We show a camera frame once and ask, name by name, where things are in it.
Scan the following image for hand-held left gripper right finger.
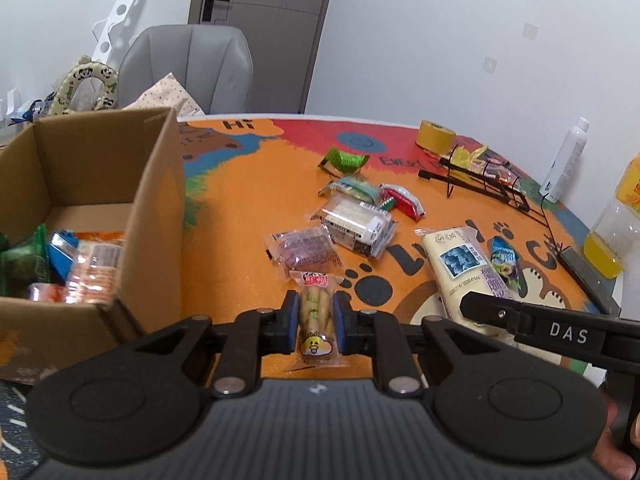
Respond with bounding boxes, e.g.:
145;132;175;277
334;291;507;396

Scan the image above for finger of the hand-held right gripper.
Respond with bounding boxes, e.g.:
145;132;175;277
459;291;532;344

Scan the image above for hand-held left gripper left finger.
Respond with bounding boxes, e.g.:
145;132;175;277
130;290;300;397

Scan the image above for yellow cartoon face snack packet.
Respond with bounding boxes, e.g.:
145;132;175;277
289;270;351;368

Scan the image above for long white snack packet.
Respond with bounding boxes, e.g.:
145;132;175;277
414;225;521;336

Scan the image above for teal and beige snack packet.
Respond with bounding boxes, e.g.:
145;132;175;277
319;176;382;204

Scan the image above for bright green snack packet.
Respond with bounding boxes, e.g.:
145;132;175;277
319;146;372;173

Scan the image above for brown cardboard box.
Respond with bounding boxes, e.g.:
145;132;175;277
0;107;188;386

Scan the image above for red orange striped snack packet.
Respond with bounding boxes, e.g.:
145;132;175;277
64;231;125;306

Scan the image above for blue snack packet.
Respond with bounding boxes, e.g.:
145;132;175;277
47;230;81;286

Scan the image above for dark green snack packet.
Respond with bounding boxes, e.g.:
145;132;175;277
0;224;51;297

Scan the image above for person's right hand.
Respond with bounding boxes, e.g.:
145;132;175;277
591;385;640;480

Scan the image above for small blue cartoon packet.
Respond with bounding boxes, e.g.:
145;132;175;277
489;236;528;297

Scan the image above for black phone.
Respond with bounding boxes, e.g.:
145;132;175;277
557;247;621;316

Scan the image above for purple snack packet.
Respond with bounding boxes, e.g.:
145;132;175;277
264;225;346;272

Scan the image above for colourful cartoon table mat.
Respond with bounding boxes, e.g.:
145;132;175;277
0;115;621;480

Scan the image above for clear white wafer packet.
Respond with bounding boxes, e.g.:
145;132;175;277
311;194;398;261

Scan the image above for orange juice bottle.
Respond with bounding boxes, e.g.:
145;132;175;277
582;152;640;279

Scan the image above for red clear wrapper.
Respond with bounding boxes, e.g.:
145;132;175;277
482;160;526;186

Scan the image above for yellow packets in rack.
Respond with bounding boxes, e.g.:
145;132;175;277
450;145;488;171

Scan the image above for white spray bottle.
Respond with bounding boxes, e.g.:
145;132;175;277
539;116;591;204

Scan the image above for yellow tape roll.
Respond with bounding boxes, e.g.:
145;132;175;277
416;120;457;156

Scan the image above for cream spotted cushion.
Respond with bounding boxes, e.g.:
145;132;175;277
122;72;206;121

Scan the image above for grey padded chair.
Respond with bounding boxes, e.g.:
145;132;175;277
117;25;253;113

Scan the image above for grey door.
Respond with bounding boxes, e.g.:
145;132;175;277
187;0;341;113

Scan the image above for white perforated board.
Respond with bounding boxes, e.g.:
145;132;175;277
92;0;148;68

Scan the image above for black wire rack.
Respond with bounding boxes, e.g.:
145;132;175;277
417;145;566;256

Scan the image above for panda print inflatable ring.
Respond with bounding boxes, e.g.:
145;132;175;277
47;55;121;118

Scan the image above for black door handle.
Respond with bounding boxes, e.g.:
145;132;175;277
202;0;231;23

